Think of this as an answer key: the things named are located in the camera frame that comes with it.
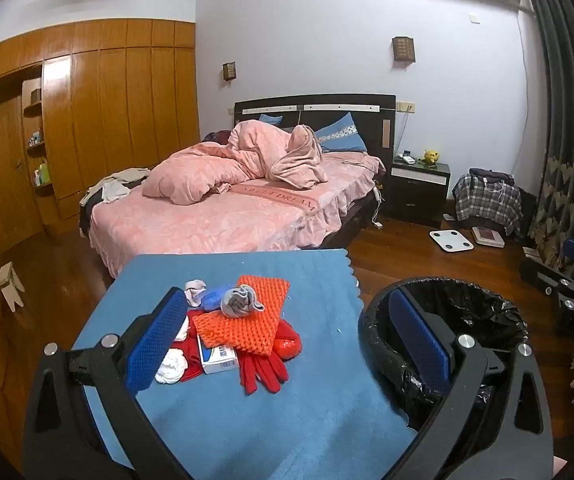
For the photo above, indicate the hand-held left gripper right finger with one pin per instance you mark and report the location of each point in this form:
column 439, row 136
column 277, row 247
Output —
column 419, row 340

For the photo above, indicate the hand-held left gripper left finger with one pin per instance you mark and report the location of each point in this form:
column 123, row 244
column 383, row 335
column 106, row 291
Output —
column 157, row 340

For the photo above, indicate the white tissue ball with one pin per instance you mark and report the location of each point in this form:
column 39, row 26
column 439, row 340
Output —
column 172, row 367

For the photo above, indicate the red glove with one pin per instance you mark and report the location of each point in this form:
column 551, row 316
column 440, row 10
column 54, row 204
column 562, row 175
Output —
column 194, row 322
column 259, row 372

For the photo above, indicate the black round trash bin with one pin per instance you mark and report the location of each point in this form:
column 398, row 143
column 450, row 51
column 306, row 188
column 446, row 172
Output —
column 367, row 325

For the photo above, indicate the white sock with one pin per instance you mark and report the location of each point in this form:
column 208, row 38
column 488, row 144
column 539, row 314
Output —
column 196, row 292

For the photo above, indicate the black-lined trash bin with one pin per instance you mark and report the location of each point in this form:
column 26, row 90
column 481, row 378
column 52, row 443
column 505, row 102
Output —
column 472, row 305

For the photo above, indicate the white and blue box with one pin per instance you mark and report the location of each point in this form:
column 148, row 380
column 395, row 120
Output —
column 219, row 360

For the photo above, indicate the blue plastic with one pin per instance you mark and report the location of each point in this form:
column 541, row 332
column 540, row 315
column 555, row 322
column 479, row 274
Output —
column 213, row 300

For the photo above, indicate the orange foam net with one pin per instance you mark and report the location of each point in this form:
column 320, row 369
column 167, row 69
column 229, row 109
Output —
column 247, row 332

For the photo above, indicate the grey sock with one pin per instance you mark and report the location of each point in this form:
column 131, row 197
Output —
column 239, row 302

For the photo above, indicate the red plastic bag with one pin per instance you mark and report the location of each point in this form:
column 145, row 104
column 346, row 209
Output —
column 287, row 347

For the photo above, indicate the white papers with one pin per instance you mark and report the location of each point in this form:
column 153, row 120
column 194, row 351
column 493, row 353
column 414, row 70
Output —
column 530, row 251

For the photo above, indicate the white scale with red face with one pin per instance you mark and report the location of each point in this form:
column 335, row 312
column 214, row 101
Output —
column 487, row 236

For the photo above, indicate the plaid cloth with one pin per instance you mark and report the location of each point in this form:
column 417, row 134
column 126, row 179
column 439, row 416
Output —
column 482, row 205

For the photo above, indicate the white bathroom scale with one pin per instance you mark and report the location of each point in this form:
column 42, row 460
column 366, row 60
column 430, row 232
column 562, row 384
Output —
column 452, row 241

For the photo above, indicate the dark hoodie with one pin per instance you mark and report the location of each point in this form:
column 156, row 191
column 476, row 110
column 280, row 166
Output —
column 487, row 175

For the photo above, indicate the pink bed sheet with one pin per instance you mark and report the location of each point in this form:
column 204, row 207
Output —
column 192, row 225

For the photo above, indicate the black and white nightstand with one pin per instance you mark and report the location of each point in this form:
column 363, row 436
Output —
column 417, row 200

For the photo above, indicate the small wooden stool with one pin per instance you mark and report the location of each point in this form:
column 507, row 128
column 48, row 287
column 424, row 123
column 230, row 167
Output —
column 9, row 285

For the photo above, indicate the pile of pale clothes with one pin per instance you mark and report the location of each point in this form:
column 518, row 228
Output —
column 114, row 187

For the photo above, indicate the blue felt mat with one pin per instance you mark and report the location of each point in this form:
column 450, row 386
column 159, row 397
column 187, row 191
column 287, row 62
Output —
column 292, row 435

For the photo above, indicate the yellow plush toy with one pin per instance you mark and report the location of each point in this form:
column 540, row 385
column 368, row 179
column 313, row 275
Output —
column 431, row 156

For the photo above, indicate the dark patterned curtain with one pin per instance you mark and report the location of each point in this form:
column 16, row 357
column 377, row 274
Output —
column 567, row 85

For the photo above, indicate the white remote control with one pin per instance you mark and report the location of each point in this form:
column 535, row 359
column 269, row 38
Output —
column 408, row 158

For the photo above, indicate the group of toiletry bottles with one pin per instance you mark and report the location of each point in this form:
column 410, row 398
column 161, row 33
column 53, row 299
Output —
column 42, row 172

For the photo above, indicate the pink duvet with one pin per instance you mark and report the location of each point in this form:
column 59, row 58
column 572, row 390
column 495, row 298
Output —
column 247, row 155

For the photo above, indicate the dark maroon cloth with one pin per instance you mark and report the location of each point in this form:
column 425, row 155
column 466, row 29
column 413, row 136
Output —
column 217, row 136

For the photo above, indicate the large blue pillow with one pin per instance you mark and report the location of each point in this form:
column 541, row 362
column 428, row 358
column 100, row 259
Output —
column 339, row 135

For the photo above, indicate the wooden wardrobe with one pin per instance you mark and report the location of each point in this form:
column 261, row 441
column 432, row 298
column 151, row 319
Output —
column 97, row 110

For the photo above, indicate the dark wooden bed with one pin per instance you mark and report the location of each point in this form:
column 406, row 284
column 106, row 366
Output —
column 357, row 101

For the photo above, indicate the small blue pillow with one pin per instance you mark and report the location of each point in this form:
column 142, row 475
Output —
column 270, row 120

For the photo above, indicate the small wooden box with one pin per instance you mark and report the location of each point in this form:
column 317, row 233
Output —
column 35, row 95

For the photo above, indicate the wall socket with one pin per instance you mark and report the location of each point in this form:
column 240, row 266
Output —
column 405, row 106

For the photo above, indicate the large woven wall lamp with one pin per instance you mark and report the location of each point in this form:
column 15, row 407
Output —
column 403, row 49

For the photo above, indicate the small woven wall lamp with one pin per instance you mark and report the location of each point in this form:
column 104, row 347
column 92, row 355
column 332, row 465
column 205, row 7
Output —
column 229, row 70

